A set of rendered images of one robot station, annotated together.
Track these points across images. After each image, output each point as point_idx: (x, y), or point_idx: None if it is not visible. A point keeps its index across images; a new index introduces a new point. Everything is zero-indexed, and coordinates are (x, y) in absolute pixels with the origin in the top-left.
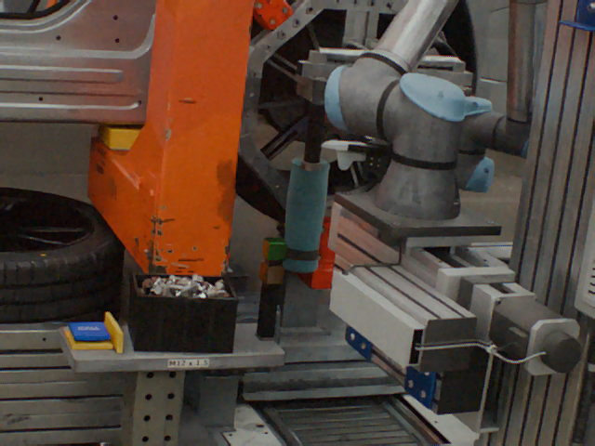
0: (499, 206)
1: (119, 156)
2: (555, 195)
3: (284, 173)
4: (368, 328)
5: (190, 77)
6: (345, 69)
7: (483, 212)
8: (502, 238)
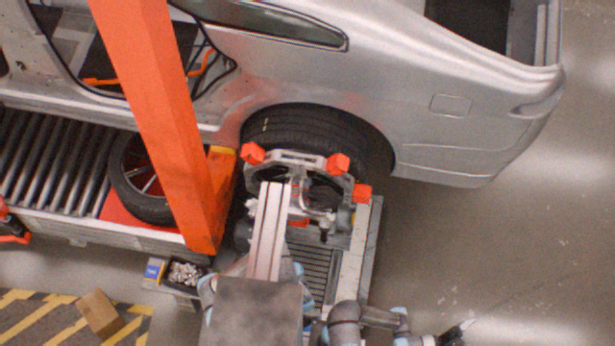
0: (598, 20)
1: (209, 160)
2: None
3: None
4: None
5: (182, 218)
6: (205, 281)
7: (578, 28)
8: None
